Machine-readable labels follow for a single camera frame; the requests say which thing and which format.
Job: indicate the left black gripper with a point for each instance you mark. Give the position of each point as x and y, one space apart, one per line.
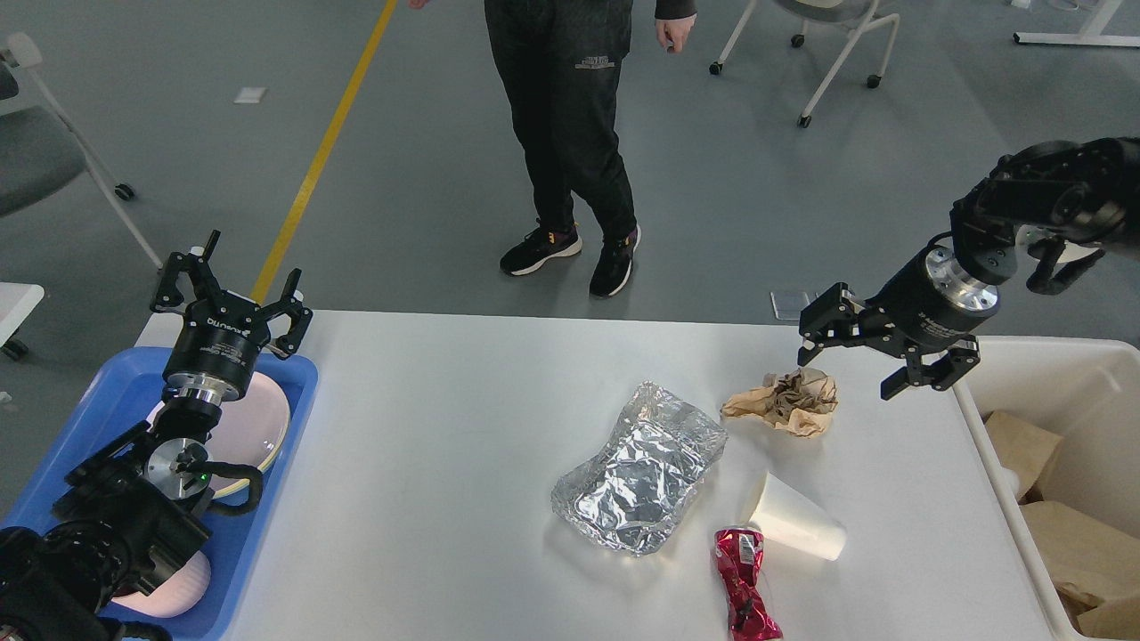
222 338

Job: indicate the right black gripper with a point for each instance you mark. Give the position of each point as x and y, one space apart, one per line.
928 306

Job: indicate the brown paper ball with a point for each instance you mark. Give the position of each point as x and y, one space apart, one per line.
800 403

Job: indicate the pink plate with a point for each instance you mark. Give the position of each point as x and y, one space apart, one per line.
264 399

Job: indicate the brown paper bag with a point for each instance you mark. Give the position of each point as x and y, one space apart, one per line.
1026 448
1093 567

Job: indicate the white paper cup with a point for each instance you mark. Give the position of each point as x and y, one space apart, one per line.
1011 480
786 516

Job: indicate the pink mug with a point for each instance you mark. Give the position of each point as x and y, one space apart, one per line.
176 595

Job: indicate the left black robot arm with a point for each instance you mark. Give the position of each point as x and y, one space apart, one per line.
134 511

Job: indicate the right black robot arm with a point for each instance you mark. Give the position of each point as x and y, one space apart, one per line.
1081 198

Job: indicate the left clear floor plate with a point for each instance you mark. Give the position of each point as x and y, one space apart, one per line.
788 304

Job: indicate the blue plastic tray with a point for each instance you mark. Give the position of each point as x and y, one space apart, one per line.
125 390

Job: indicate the white plastic bin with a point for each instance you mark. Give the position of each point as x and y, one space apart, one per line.
1084 390

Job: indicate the white paper on floor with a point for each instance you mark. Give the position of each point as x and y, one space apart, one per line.
250 95

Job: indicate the white side table left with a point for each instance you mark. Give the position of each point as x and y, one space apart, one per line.
17 302

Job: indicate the grey chair left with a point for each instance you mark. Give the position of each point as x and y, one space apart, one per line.
43 151

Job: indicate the crushed red can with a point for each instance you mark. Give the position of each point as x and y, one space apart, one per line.
738 555

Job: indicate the crumpled aluminium foil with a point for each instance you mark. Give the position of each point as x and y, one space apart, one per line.
632 495

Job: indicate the white table frame corner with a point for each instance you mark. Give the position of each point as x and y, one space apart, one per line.
1090 34

